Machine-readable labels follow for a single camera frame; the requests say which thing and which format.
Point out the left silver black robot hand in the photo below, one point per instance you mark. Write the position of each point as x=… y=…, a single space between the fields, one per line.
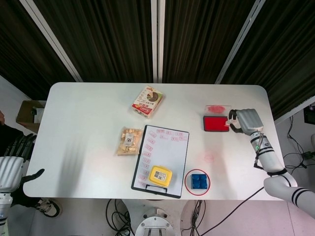
x=9 y=172

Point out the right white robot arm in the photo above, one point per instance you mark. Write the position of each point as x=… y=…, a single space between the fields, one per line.
x=273 y=162

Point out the white partition frame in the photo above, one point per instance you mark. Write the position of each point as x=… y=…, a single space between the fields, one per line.
x=157 y=39
x=53 y=41
x=240 y=41
x=292 y=111

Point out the red ink pad with lid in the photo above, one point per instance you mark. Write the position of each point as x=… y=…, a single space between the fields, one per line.
x=214 y=124

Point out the blue building block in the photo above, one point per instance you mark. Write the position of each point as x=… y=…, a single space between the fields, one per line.
x=199 y=181

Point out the clear dish with red rim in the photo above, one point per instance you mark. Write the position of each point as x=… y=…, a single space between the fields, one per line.
x=188 y=186

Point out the yellow box with QR label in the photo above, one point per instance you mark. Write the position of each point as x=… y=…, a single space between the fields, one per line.
x=160 y=175

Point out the clear bag of biscuits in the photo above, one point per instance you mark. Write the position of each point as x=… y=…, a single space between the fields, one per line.
x=128 y=141

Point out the black clipboard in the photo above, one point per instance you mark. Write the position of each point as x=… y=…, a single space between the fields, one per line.
x=162 y=191

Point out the printed snack carton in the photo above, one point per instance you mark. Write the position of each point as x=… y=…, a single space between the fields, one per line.
x=147 y=100

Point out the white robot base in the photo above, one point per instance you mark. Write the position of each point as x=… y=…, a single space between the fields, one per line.
x=156 y=222

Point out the dark pleated curtain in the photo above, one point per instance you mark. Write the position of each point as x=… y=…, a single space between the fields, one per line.
x=201 y=37
x=19 y=49
x=285 y=49
x=103 y=37

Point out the brown cardboard box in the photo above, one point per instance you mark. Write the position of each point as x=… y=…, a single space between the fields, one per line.
x=24 y=113

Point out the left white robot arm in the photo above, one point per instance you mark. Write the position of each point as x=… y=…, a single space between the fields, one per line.
x=3 y=209

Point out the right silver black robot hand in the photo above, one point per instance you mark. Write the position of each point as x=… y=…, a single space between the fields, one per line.
x=249 y=120

